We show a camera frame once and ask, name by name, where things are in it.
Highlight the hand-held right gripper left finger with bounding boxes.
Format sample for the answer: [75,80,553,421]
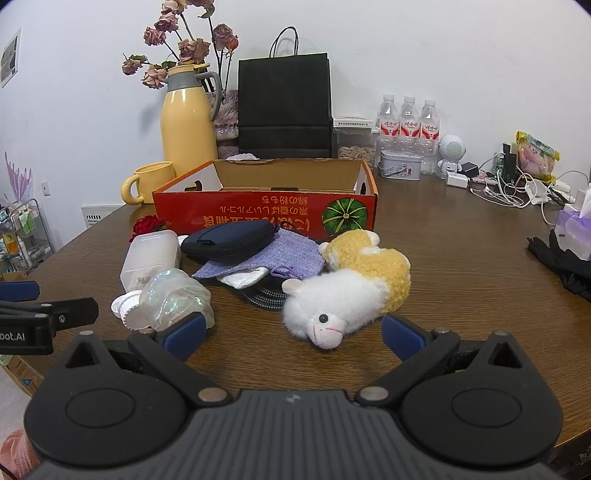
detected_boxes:
[65,312,232,409]

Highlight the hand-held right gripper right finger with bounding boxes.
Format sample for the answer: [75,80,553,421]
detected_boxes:
[355,313,532,409]

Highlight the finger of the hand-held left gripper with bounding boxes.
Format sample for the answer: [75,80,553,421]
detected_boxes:
[0,298,99,332]
[0,281,40,302]

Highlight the iridescent clear bag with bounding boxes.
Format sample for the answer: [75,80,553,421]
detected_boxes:
[139,269,215,333]

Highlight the white and yellow plush sheep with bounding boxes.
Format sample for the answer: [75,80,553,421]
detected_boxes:
[281,229,411,350]

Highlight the white cloth pad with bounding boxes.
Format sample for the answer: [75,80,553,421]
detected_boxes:
[217,267,269,291]

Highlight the white plastic box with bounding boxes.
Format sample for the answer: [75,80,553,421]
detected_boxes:
[120,230,182,292]

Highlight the black striped braided cable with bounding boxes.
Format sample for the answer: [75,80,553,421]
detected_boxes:
[240,277,293,311]

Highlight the navy zip pouch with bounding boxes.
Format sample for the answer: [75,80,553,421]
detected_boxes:
[180,219,278,265]

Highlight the red artificial rose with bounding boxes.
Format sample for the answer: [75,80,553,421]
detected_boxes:
[129,215,172,243]

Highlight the red cardboard box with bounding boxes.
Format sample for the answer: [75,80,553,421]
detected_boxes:
[152,158,379,241]

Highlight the printed carton on floor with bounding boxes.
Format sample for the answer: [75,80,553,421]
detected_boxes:
[0,353,44,398]

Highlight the pink fuzzy cloth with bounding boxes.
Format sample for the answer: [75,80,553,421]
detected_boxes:
[0,427,35,480]

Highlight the yellow mug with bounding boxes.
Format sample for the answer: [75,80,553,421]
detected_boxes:
[121,161,177,205]

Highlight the grey tin box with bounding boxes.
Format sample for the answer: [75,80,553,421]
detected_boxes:
[378,150,423,182]

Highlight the black cloth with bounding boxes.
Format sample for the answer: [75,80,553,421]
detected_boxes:
[527,229,591,303]

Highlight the white robot toy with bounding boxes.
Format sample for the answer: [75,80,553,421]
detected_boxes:
[436,134,468,180]

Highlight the clear seed container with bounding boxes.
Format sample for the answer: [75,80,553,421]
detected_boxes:
[334,124,377,160]

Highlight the black and green gadget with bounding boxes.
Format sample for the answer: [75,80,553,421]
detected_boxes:
[496,143,518,184]

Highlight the purple tissue box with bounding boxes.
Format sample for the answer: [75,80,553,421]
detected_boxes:
[554,185,591,259]

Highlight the yellow thermos jug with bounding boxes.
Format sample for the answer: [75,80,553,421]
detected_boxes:
[161,64,222,178]

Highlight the pink textured vase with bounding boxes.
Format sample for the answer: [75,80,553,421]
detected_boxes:
[213,89,241,160]

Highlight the yellow pink snack packet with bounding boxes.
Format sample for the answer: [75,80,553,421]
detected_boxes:
[515,130,561,182]

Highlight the black paper bag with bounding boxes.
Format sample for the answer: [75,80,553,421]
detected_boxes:
[237,26,334,160]

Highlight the dried rose bouquet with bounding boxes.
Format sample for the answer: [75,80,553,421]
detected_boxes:
[121,0,239,90]

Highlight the wire storage rack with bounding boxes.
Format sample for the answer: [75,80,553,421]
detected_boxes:
[0,196,56,278]

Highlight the white wall vent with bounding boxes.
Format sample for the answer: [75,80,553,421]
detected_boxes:
[82,204,125,228]

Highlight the purple wall sticker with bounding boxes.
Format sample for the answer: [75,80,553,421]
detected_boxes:
[4,151,33,204]

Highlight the tangle of white cables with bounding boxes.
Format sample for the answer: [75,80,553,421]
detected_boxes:
[468,168,591,227]

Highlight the wall poster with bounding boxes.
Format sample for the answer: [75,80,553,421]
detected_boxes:
[0,28,23,88]

